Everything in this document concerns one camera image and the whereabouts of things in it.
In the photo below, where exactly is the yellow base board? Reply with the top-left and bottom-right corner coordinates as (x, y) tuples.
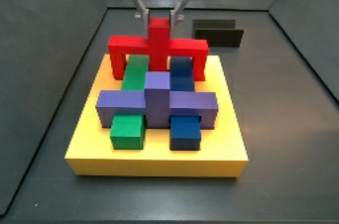
(65, 56), (249, 177)

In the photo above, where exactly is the blue long block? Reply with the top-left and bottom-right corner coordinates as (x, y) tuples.
(169, 56), (201, 151)

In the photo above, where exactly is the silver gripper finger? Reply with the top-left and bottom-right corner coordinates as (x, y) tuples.
(132, 0), (149, 33)
(169, 0), (188, 29)

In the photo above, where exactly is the purple cross-shaped block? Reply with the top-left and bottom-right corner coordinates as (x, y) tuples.
(94, 72), (219, 129)

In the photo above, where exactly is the red cross-shaped block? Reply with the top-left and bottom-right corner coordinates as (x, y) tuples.
(108, 18), (209, 81)

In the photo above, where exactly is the black angle bracket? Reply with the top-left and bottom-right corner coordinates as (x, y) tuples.
(192, 20), (244, 48)

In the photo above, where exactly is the green long block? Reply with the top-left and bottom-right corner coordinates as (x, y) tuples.
(109, 56), (148, 150)

